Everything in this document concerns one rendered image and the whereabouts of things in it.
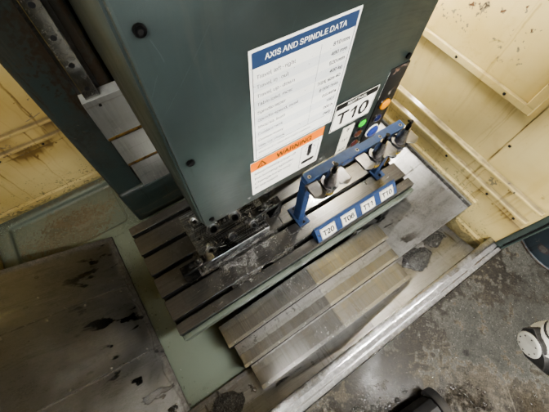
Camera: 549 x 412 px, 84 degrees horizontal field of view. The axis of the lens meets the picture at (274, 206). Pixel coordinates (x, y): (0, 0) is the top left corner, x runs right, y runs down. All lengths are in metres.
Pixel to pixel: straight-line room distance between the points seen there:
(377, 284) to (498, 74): 0.93
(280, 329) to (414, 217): 0.84
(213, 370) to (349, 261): 0.76
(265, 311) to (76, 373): 0.76
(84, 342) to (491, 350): 2.30
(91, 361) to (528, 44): 1.90
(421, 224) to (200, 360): 1.20
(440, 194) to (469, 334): 1.12
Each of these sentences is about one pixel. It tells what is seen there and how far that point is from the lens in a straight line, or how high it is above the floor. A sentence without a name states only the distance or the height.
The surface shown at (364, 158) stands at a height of 1.22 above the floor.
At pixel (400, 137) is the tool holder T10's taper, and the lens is 1.22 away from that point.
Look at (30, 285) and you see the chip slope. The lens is 1.70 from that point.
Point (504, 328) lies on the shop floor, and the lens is 2.65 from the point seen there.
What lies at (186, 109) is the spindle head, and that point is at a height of 1.87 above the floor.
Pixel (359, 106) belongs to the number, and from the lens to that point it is 0.61.
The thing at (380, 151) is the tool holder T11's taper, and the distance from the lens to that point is 1.15.
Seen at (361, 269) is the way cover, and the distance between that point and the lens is 1.50.
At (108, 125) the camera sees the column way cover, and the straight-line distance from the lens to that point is 1.20.
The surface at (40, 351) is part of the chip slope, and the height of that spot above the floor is 0.79.
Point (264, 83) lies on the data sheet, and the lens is 0.40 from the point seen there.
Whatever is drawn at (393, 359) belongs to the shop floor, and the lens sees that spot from 2.27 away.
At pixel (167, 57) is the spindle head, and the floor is 1.93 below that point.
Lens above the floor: 2.12
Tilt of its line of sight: 64 degrees down
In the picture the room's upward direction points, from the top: 4 degrees clockwise
